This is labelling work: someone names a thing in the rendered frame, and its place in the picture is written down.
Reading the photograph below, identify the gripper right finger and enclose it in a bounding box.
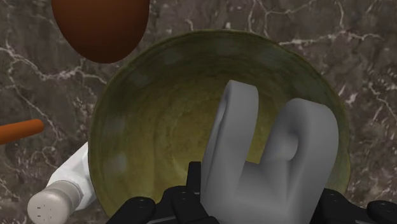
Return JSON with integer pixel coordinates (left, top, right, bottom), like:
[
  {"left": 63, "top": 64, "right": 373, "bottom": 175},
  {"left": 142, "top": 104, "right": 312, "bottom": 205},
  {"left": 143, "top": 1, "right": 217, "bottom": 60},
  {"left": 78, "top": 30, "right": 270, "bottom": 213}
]
[{"left": 310, "top": 188, "right": 397, "bottom": 224}]

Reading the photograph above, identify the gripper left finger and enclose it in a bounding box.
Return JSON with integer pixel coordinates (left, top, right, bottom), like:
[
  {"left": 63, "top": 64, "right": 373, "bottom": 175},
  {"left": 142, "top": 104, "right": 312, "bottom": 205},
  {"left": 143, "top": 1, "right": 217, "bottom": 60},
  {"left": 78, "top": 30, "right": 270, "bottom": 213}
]
[{"left": 106, "top": 161, "right": 219, "bottom": 224}]

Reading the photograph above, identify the grey forked block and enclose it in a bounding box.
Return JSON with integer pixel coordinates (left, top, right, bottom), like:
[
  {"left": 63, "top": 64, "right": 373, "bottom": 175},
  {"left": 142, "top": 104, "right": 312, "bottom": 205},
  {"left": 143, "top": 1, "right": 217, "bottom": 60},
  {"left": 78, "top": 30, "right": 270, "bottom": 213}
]
[{"left": 200, "top": 80, "right": 340, "bottom": 224}]

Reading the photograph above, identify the olive green bowl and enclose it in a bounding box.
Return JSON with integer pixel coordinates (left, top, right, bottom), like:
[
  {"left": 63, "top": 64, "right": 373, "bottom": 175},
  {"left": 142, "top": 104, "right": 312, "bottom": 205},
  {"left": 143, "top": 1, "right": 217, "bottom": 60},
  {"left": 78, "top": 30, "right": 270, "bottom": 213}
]
[{"left": 88, "top": 29, "right": 352, "bottom": 218}]

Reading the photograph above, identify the white shaker with grey cap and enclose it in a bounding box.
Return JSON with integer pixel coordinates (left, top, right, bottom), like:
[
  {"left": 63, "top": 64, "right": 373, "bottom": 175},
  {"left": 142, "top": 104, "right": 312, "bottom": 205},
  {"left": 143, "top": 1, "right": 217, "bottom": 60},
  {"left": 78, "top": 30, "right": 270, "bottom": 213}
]
[{"left": 27, "top": 141, "right": 97, "bottom": 224}]

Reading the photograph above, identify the orange rod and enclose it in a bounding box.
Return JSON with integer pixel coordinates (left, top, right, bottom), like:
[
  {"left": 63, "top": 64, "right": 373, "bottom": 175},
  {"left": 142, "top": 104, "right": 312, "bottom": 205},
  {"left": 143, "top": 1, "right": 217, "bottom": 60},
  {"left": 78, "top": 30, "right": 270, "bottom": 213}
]
[{"left": 0, "top": 118, "right": 45, "bottom": 146}]

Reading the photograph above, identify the brown egg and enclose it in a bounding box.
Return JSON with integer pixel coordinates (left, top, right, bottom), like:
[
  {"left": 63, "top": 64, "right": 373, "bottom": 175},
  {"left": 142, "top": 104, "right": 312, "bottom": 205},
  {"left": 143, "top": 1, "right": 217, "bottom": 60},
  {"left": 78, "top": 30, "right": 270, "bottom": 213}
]
[{"left": 51, "top": 0, "right": 151, "bottom": 64}]

